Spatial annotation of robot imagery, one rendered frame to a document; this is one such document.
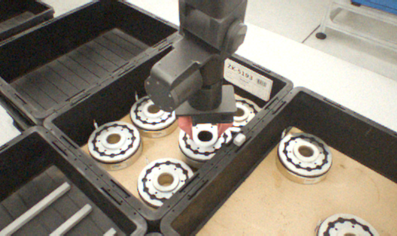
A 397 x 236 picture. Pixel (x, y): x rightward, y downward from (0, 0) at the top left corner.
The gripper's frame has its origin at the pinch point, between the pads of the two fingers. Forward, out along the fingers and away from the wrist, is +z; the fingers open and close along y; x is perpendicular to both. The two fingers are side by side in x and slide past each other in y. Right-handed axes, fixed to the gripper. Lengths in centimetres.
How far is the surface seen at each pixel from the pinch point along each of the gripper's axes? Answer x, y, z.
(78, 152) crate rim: -6.2, -21.3, -4.3
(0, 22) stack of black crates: 113, -97, 39
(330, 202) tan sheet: -12.2, 21.8, 6.5
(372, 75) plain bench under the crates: 37, 55, 20
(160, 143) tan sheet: 3.0, -9.2, 6.0
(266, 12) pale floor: 203, 63, 91
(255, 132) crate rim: -3.4, 8.6, -3.7
